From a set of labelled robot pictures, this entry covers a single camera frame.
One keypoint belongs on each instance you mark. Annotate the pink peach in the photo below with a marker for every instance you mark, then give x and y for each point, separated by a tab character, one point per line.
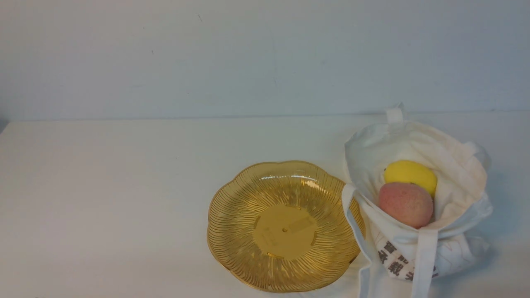
408	203

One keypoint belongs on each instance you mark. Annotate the white cloth tote bag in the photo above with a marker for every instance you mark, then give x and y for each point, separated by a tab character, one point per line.
444	245

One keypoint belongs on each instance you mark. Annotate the amber ribbed plastic plate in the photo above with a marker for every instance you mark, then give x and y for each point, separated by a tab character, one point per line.
279	227

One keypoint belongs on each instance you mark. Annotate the yellow mango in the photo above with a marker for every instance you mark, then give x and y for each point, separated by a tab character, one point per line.
406	171

